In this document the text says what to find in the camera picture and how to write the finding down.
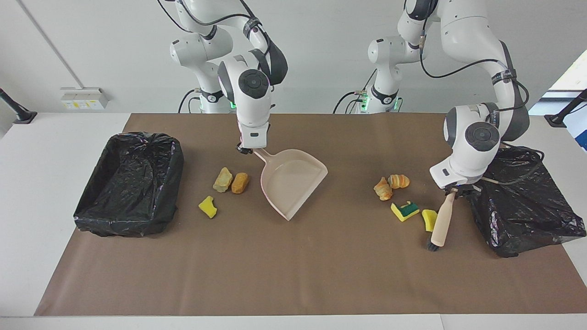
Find brown bread roll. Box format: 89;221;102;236
231;172;250;194

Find pale bread chunk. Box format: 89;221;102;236
213;167;233;193

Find beige hand brush black bristles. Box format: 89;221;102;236
426;190;458;252

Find beige plastic dustpan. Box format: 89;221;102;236
253;148;329;221

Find green and yellow sponge piece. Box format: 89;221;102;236
391;201;420;222

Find black bag lined bin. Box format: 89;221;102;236
73;132;185;238
456;146;587;258

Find brown table mat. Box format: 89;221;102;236
34;113;587;317

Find black base cable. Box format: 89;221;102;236
178;89;202;114
332;71;377;114

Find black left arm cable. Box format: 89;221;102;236
418;25;546;186

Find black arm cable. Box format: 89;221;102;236
156;0;276;51
418;25;546;186

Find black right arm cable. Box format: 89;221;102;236
156;0;276;51

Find white wall socket box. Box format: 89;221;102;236
61;87;109;110

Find grey wall conduit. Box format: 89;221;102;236
17;0;84;88

